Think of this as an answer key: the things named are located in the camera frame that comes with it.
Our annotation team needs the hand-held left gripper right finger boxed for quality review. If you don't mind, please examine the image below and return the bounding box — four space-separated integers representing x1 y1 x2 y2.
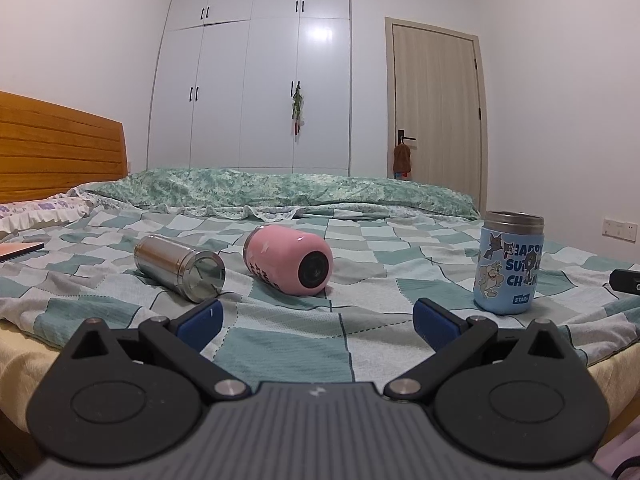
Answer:
383 297 577 404

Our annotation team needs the orange book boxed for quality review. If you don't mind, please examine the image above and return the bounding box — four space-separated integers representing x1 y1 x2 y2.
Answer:
0 241 46 264

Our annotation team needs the white wardrobe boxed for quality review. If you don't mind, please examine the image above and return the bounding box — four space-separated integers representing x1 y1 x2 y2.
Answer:
146 0 352 177

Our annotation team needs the green hanging ornament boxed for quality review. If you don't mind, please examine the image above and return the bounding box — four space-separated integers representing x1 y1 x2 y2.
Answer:
288 81 305 136

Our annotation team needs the beige mattress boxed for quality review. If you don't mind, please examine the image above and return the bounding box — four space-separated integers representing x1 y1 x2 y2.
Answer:
0 317 640 433

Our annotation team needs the green floral quilt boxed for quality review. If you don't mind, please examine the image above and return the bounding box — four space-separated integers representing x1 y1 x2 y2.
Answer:
84 167 479 224

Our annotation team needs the brown plush toy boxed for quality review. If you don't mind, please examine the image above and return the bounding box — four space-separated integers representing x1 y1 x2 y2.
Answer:
391 142 414 181

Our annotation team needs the light wooden door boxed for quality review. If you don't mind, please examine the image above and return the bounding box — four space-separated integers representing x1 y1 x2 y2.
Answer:
385 16 488 212

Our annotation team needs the blue cartoon print cup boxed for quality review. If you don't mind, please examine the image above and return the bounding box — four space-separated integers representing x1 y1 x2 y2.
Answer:
473 211 545 316

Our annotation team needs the white wall socket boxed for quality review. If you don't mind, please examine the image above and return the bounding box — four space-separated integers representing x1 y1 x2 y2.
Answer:
602 218 639 239

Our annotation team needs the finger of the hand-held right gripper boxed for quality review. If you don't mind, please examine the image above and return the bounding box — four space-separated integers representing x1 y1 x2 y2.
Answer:
609 269 640 296

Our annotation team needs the purple floral pillow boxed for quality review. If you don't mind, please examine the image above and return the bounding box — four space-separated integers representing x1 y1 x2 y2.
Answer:
0 194 97 241

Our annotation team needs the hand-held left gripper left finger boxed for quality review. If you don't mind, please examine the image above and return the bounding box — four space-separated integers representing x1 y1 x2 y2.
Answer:
64 299 252 404

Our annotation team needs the silver steel cup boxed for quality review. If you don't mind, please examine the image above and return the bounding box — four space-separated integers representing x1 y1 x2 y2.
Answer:
133 234 227 303

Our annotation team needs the green checkered bed sheet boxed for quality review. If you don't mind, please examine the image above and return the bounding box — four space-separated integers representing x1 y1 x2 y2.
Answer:
0 204 640 387

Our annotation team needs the wooden headboard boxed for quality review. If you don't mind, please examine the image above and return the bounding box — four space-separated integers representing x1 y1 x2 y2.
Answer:
0 91 127 205

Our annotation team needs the pink cup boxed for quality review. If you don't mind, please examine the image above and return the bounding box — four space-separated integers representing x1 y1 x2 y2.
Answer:
243 225 334 297

